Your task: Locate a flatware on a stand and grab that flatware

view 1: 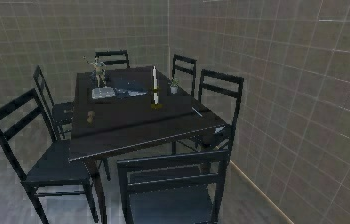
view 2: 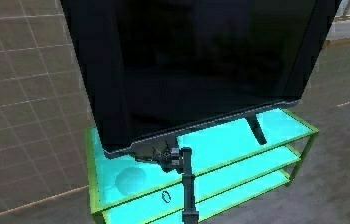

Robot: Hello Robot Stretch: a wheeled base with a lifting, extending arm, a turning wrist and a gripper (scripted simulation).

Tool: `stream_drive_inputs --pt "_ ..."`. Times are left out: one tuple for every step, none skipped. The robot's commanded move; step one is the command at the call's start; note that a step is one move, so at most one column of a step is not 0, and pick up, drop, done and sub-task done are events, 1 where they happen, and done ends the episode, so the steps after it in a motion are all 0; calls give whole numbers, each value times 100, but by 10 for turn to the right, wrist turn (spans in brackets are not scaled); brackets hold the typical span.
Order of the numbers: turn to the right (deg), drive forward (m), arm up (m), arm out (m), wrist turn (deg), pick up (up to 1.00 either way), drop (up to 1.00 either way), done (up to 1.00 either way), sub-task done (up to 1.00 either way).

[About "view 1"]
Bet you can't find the small white potted plant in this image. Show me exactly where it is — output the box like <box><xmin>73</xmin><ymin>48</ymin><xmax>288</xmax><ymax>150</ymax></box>
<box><xmin>168</xmin><ymin>77</ymin><xmax>181</xmax><ymax>95</ymax></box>

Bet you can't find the white candle on brass holder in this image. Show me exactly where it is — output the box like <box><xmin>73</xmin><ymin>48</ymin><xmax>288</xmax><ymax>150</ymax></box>
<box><xmin>150</xmin><ymin>65</ymin><xmax>163</xmax><ymax>110</ymax></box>

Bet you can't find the dark brown dining table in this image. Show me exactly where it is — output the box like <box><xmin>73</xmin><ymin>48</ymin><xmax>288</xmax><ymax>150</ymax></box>
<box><xmin>67</xmin><ymin>65</ymin><xmax>233</xmax><ymax>224</ymax></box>

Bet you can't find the black slatted chair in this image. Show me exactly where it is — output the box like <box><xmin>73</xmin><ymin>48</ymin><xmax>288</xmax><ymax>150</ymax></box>
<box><xmin>171</xmin><ymin>54</ymin><xmax>198</xmax><ymax>98</ymax></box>
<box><xmin>116</xmin><ymin>149</ymin><xmax>231</xmax><ymax>224</ymax></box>
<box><xmin>0</xmin><ymin>87</ymin><xmax>100</xmax><ymax>224</ymax></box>
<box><xmin>94</xmin><ymin>49</ymin><xmax>131</xmax><ymax>71</ymax></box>
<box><xmin>32</xmin><ymin>64</ymin><xmax>75</xmax><ymax>140</ymax></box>
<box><xmin>171</xmin><ymin>68</ymin><xmax>245</xmax><ymax>155</ymax></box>

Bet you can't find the grey open book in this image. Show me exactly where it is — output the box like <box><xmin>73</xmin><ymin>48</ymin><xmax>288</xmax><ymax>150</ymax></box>
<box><xmin>91</xmin><ymin>86</ymin><xmax>117</xmax><ymax>100</ymax></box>

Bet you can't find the bronze figure statue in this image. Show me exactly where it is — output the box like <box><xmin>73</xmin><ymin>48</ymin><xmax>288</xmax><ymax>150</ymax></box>
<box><xmin>82</xmin><ymin>55</ymin><xmax>108</xmax><ymax>88</ymax></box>

